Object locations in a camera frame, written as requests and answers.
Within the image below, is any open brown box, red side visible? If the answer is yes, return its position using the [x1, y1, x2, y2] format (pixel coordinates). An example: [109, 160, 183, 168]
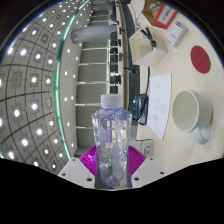
[141, 1, 179, 30]

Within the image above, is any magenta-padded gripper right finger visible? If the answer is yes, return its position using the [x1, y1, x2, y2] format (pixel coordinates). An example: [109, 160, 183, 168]
[126, 146, 165, 189]

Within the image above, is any green eraser block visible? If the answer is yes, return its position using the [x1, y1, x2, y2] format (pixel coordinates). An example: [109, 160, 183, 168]
[148, 2, 161, 11]

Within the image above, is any white ceramic mug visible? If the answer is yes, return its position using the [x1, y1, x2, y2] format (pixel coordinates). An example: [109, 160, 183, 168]
[171, 89, 214, 145]

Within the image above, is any small white rectangular device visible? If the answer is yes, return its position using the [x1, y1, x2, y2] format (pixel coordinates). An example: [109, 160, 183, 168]
[167, 20, 189, 47]

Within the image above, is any clear plastic water bottle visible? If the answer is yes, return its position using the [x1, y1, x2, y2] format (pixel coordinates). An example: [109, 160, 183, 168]
[91, 93, 133, 188]

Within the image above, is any row of black office chairs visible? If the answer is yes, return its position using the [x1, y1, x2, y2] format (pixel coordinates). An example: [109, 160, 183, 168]
[109, 6, 123, 94]

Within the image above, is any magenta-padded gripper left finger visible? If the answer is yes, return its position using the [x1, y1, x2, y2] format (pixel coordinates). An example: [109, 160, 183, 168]
[57, 145, 99, 189]

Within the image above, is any grey round column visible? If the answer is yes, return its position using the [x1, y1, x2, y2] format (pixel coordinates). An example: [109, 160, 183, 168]
[70, 24, 118, 44]

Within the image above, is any white printed paper sheet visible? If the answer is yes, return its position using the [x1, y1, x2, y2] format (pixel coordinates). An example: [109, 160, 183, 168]
[146, 73, 173, 142]

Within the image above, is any flat round red coaster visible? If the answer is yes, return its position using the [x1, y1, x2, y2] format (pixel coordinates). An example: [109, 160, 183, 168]
[190, 45, 212, 75]

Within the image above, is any group of ceiling lights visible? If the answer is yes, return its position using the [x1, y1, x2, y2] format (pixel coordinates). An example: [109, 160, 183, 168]
[0, 0, 91, 169]

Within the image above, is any black desk microphone console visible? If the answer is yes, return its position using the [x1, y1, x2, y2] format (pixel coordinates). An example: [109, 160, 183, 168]
[133, 93, 149, 126]

